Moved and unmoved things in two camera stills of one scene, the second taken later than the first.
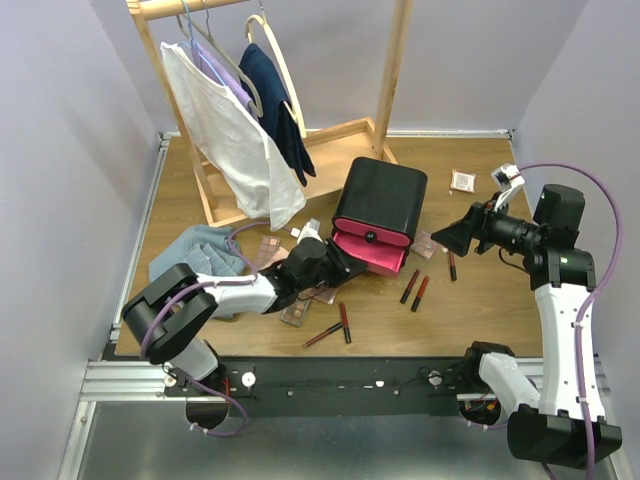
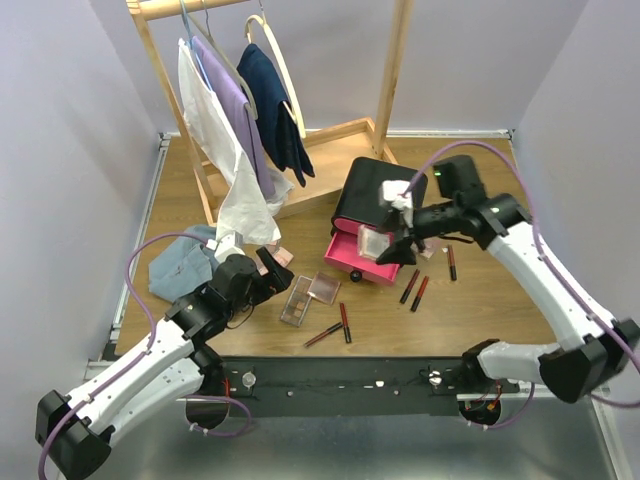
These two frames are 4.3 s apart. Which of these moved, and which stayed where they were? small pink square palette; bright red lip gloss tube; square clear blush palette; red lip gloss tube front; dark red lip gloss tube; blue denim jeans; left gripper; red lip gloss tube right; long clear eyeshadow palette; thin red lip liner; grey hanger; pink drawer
Moved: pink drawer; grey hanger; left gripper; small pink square palette
Stayed: red lip gloss tube right; red lip gloss tube front; square clear blush palette; dark red lip gloss tube; bright red lip gloss tube; thin red lip liner; blue denim jeans; long clear eyeshadow palette
